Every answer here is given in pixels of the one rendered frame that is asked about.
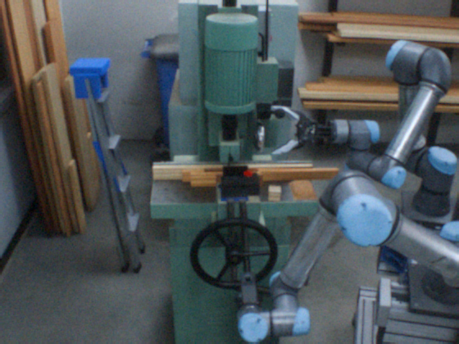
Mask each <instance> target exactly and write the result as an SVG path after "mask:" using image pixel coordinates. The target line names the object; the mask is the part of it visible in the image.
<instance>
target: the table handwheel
mask: <svg viewBox="0 0 459 344"><path fill-rule="evenodd" d="M229 226H243V227H247V228H250V229H254V230H256V231H257V232H259V234H260V235H261V236H262V237H263V238H264V239H265V240H267V242H268V245H269V248H270V250H269V251H243V249H242V247H241V246H240V245H239V241H238V234H237V233H236V239H235V240H234V241H229V234H226V237H227V241H226V240H224V238H223V237H222V236H221V235H220V232H219V230H218V229H222V228H224V227H229ZM211 233H214V234H215V235H216V237H217V238H218V239H219V240H220V242H221V243H222V245H223V246H224V247H225V261H226V262H225V265H224V266H223V268H222V269H221V270H220V273H219V274H218V275H217V277H216V278H214V277H212V276H211V275H210V274H208V273H207V272H206V271H205V270H204V269H203V268H202V266H201V264H200V262H199V259H198V253H199V249H200V246H201V243H202V241H203V240H205V239H206V238H207V237H208V236H209V235H210V234H211ZM263 255H270V256H269V260H268V261H267V263H266V266H265V267H264V268H263V269H261V270H260V271H259V272H258V273H257V274H256V275H255V281H256V283H258V282H260V281H262V280H263V279H264V278H266V277H267V276H268V275H269V274H270V272H271V271H272V270H273V267H274V266H275V263H276V261H277V257H278V247H277V243H276V239H275V237H274V235H273V234H272V233H271V231H270V230H269V229H268V228H267V227H265V226H264V225H263V224H261V223H258V222H256V221H254V220H250V219H245V218H238V217H235V218H226V219H222V220H218V221H216V222H214V223H212V224H209V225H207V226H206V227H204V228H203V229H202V230H201V231H200V233H199V234H198V235H197V237H196V238H195V239H194V240H193V242H192V245H191V247H190V252H189V258H190V263H191V265H192V268H193V270H194V271H195V273H196V274H197V275H198V277H199V278H200V279H202V280H203V281H204V282H206V283H208V284H210V285H212V286H214V287H219V288H222V289H229V290H234V289H241V284H240V281H238V282H227V281H222V280H221V278H222V276H223V275H224V273H225V271H226V270H227V269H228V268H229V267H230V266H231V265H232V266H236V265H239V264H241V263H242V262H243V257H244V256H263Z"/></svg>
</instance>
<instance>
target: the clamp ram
mask: <svg viewBox="0 0 459 344"><path fill-rule="evenodd" d="M247 170H248V166H247V165H223V166H222V176H224V177H245V178H246V176H245V175H244V174H243V172H244V171H247Z"/></svg>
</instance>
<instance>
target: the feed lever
mask: <svg viewBox="0 0 459 344"><path fill-rule="evenodd" d="M271 115H275V117H276V118H278V119H283V118H284V117H285V109H284V108H282V107H278V108H277V109H276V110H275V111H274V110H271V104H263V103H260V104H257V118H258V119H259V120H269V119H270V118H271Z"/></svg>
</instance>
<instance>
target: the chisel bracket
mask: <svg viewBox="0 0 459 344"><path fill-rule="evenodd" d="M229 153H231V155H232V157H233V158H234V161H228V158H229ZM219 159H220V162H236V161H240V141H239V134H238V130H237V139H236V140H223V139H222V129H219Z"/></svg>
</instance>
